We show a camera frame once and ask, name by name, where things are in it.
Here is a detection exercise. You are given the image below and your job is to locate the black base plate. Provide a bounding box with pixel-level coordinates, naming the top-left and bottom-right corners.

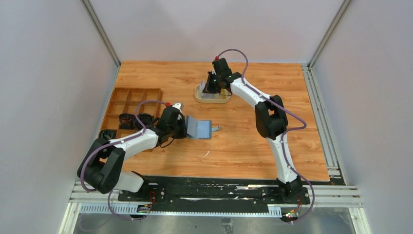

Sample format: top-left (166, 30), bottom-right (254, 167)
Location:
top-left (118, 175), bottom-right (311, 213)

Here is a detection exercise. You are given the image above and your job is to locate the aluminium frame rail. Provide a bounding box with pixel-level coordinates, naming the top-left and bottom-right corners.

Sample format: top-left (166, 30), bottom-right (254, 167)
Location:
top-left (301, 63), bottom-right (347, 185)

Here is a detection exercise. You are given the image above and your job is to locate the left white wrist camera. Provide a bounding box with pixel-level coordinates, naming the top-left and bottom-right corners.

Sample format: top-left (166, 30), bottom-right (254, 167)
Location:
top-left (172, 102), bottom-right (183, 114)

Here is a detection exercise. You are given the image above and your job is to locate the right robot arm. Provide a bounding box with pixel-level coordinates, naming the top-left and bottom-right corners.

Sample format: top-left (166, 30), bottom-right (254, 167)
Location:
top-left (198, 57), bottom-right (302, 204)

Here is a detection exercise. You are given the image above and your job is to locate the blue card holder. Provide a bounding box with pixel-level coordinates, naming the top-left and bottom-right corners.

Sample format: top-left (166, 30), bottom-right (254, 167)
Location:
top-left (186, 116), bottom-right (221, 139)

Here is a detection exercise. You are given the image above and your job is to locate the beige oval tray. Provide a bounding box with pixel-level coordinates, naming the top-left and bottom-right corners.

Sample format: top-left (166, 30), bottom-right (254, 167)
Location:
top-left (194, 84), bottom-right (230, 104)

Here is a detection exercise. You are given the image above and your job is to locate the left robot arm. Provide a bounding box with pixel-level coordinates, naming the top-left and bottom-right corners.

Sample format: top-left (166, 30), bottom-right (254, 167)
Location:
top-left (77, 103), bottom-right (187, 201)

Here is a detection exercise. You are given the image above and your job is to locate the brown compartment organizer tray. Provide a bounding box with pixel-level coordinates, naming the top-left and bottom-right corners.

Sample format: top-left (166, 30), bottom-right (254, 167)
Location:
top-left (98, 88), bottom-right (163, 140)

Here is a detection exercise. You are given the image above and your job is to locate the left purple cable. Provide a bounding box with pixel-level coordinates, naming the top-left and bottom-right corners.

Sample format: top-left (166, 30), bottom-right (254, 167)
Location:
top-left (79, 100), bottom-right (171, 222)

